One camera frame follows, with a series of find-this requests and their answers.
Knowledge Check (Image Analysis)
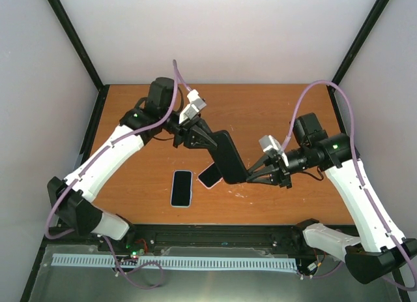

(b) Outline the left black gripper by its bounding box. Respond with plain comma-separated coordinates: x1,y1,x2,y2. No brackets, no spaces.
160,106,220,148

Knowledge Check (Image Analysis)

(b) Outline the black phone case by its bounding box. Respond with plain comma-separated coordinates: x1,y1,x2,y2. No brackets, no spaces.
209,130,248,185

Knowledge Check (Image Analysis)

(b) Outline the phone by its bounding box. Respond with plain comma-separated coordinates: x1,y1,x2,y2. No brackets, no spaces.
170,170,193,207
197,163,223,189

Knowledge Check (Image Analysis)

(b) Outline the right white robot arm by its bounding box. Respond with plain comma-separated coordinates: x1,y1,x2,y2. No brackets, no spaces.
247,113,416,284

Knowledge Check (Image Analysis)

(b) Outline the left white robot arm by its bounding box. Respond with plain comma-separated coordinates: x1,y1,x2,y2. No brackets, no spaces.
45,77,218,252

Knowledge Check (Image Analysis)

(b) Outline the phone in blue case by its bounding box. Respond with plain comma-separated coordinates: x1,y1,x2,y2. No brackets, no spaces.
170,170,193,207

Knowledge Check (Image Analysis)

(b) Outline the grey metal front plate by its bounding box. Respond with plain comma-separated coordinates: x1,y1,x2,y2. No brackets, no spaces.
25,246,402,301

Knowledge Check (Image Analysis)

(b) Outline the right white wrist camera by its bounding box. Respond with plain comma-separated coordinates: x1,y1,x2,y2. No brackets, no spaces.
259,135,289,166

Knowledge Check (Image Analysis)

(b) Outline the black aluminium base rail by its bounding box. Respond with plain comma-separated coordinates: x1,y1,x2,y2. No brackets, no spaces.
45,224,390,259

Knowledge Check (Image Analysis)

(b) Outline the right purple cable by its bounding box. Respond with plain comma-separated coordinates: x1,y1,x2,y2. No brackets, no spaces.
281,80,417,292

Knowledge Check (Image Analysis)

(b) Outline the purple cable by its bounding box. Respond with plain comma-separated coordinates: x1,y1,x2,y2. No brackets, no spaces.
44,59,192,288
281,80,417,292

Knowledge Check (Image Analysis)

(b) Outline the light blue slotted cable duct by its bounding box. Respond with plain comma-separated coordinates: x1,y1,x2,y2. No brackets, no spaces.
50,254,297,273

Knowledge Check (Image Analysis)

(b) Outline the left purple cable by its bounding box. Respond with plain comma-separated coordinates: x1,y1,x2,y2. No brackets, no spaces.
44,59,192,288

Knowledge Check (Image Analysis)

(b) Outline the left black frame post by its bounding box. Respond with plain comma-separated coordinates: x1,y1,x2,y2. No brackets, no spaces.
41,0,110,94

